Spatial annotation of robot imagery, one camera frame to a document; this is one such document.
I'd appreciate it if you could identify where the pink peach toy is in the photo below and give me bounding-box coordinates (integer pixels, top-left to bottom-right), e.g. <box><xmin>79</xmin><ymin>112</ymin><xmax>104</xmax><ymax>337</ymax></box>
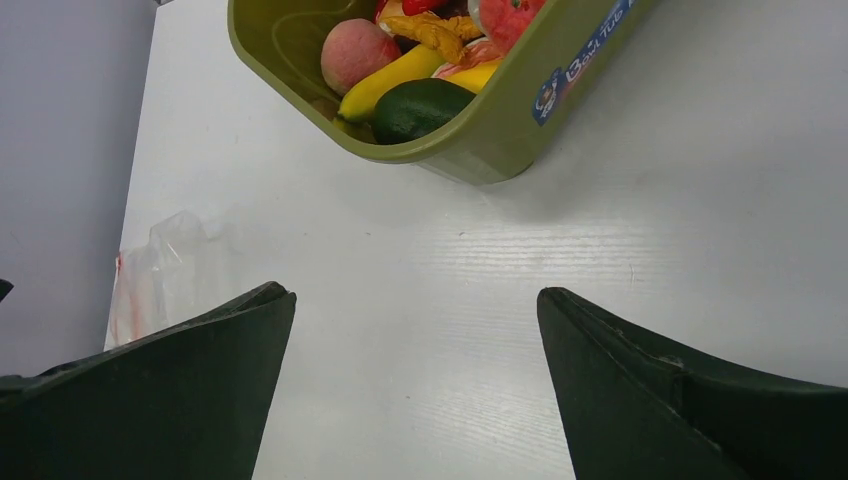
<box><xmin>320</xmin><ymin>19</ymin><xmax>385</xmax><ymax>95</ymax></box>

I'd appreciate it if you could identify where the yellow banana toy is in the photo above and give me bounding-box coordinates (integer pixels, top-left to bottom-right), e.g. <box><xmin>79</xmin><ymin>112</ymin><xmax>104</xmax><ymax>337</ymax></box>
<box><xmin>337</xmin><ymin>45</ymin><xmax>445</xmax><ymax>123</ymax></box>

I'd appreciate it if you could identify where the clear zip top bag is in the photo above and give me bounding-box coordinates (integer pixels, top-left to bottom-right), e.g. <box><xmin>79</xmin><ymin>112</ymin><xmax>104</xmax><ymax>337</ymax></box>
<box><xmin>104</xmin><ymin>211</ymin><xmax>242</xmax><ymax>351</ymax></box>

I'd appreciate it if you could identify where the red dragon fruit toy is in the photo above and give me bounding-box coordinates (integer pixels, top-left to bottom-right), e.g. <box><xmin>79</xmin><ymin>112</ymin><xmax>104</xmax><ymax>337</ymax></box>
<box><xmin>477</xmin><ymin>0</ymin><xmax>546</xmax><ymax>54</ymax></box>

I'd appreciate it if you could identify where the olive green plastic tub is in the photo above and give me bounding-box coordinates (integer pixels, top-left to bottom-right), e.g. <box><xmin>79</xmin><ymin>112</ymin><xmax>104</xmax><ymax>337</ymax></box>
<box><xmin>227</xmin><ymin>1</ymin><xmax>654</xmax><ymax>186</ymax></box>

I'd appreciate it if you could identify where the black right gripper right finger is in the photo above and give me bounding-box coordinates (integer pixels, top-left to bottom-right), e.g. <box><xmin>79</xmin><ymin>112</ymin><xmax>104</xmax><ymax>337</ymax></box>
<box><xmin>537</xmin><ymin>287</ymin><xmax>847</xmax><ymax>479</ymax></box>

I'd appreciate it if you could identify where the dark green avocado toy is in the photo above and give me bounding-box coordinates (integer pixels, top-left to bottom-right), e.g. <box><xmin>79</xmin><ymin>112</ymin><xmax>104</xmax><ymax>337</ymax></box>
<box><xmin>370</xmin><ymin>78</ymin><xmax>476</xmax><ymax>145</ymax></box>

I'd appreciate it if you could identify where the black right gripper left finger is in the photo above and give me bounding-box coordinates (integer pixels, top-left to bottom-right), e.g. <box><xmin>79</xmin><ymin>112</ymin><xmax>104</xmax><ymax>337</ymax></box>
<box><xmin>1</xmin><ymin>282</ymin><xmax>296</xmax><ymax>479</ymax></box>

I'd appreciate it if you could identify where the orange ginger root toy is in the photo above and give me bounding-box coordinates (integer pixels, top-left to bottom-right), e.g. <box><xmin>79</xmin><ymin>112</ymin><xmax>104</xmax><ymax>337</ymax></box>
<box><xmin>377</xmin><ymin>12</ymin><xmax>484</xmax><ymax>64</ymax></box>

